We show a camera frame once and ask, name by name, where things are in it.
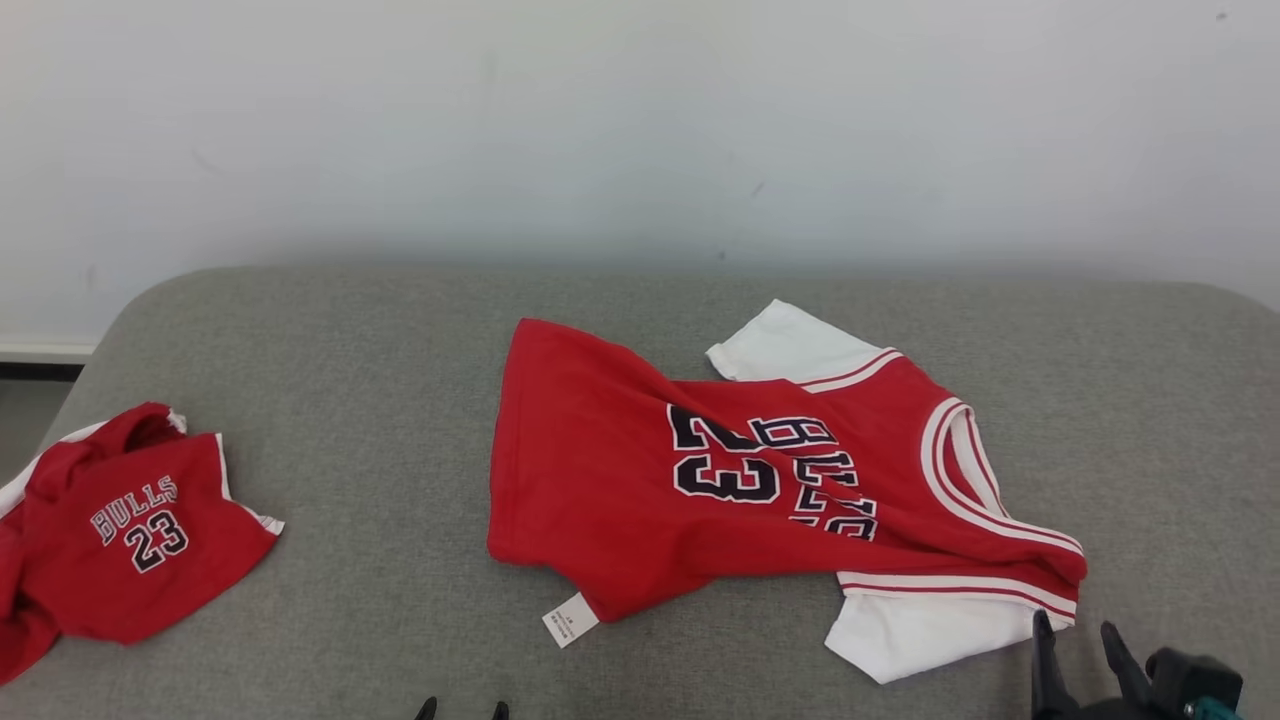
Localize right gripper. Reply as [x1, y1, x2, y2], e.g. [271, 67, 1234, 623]
[1032, 610, 1161, 720]

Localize red Bulls jersey white sleeves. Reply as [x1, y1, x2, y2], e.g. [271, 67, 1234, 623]
[487, 298, 1089, 686]

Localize red Bulls 23 shorts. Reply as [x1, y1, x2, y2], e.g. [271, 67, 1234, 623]
[0, 402, 285, 687]

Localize grey fabric sofa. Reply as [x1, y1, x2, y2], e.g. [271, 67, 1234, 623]
[0, 262, 1280, 720]

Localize white and black baseboard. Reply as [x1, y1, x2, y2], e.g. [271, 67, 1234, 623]
[0, 340, 98, 382]

